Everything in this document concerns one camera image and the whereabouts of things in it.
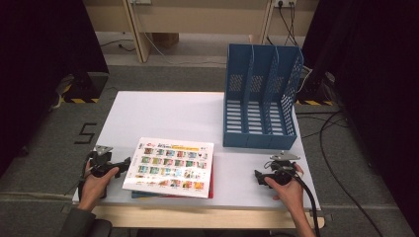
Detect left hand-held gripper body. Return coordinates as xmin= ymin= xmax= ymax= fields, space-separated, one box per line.
xmin=85 ymin=144 xmax=121 ymax=179

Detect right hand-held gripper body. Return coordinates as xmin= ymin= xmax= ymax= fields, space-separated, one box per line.
xmin=268 ymin=150 xmax=301 ymax=186

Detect blue plastic file rack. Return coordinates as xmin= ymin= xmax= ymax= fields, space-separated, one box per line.
xmin=222 ymin=43 xmax=305 ymax=151

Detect large white book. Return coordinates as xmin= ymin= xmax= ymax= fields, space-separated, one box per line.
xmin=122 ymin=136 xmax=215 ymax=199

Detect person's right hand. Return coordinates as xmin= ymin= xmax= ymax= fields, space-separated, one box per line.
xmin=264 ymin=163 xmax=307 ymax=213

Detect person's left hand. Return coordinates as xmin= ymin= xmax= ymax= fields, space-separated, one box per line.
xmin=77 ymin=160 xmax=120 ymax=212

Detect black stand base striped tape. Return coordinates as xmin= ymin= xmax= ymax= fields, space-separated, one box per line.
xmin=61 ymin=72 xmax=110 ymax=105
xmin=295 ymin=98 xmax=334 ymax=108

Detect black curtain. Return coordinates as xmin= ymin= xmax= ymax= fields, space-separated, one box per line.
xmin=300 ymin=0 xmax=419 ymax=230
xmin=0 ymin=0 xmax=111 ymax=177

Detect brown cardboard box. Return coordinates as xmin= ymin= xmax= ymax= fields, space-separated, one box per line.
xmin=150 ymin=32 xmax=181 ymax=49

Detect thick black gripper cable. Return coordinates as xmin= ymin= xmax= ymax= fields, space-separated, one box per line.
xmin=280 ymin=166 xmax=323 ymax=237

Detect long black floor cable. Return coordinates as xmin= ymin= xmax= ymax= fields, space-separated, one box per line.
xmin=295 ymin=110 xmax=384 ymax=237

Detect white floor cable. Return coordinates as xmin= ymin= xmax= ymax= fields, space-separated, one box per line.
xmin=143 ymin=32 xmax=229 ymax=66

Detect black hanging power cables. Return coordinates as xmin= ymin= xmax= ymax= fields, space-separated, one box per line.
xmin=266 ymin=2 xmax=299 ymax=47

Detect white wall socket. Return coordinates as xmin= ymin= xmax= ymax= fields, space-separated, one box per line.
xmin=273 ymin=0 xmax=298 ymax=9

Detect light wooden desk frame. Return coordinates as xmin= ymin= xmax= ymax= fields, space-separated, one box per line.
xmin=82 ymin=0 xmax=321 ymax=64

